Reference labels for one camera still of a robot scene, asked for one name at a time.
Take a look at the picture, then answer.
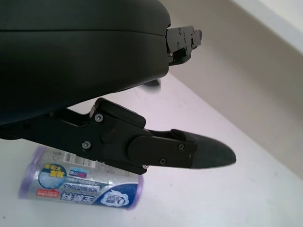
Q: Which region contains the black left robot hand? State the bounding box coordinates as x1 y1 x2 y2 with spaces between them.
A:
0 0 237 175

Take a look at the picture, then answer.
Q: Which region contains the silver blue wipes canister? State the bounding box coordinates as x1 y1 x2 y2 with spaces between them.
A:
18 145 144 211

